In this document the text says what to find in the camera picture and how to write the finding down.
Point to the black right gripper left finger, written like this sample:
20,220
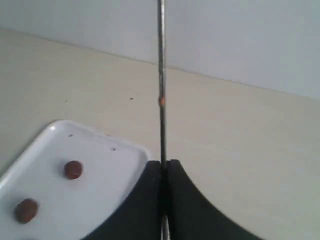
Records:
139,216

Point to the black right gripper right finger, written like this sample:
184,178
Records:
191,216

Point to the red fruit tray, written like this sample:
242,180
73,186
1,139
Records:
26,210
73,170

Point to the thin metal skewer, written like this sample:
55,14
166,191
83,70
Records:
161,25

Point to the white rectangular tray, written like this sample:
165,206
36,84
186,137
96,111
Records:
68,209

